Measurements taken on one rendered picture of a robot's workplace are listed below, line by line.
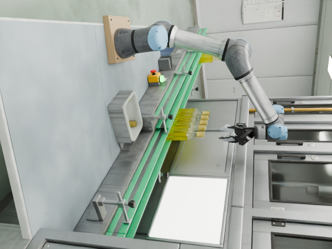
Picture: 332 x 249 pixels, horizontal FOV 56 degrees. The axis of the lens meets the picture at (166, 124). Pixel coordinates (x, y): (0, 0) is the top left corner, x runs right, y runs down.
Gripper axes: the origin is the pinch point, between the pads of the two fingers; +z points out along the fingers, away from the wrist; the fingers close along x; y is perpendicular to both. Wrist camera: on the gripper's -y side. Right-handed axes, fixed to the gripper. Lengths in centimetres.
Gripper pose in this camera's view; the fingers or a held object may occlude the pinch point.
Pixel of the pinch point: (220, 134)
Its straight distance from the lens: 177.6
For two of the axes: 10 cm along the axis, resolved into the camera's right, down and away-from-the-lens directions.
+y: 2.6, -4.6, 8.5
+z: -9.6, 0.0, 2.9
